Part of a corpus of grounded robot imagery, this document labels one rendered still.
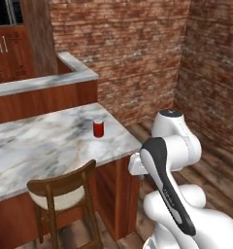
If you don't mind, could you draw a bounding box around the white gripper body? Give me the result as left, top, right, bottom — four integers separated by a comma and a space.
127, 152, 150, 177

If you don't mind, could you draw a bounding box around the red soda can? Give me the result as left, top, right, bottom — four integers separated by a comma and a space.
92, 119, 105, 139

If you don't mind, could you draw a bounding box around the wooden kitchen island with marble top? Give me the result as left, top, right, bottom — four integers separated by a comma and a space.
0, 52, 144, 249

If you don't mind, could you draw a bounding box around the wooden chair with white cushion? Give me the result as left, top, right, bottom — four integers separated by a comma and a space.
26, 159, 104, 249

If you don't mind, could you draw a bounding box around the brown wooden cupboard run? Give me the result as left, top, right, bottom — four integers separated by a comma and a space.
0, 24, 37, 85

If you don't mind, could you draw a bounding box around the dark wall oven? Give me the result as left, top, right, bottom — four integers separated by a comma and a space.
0, 0, 24, 26

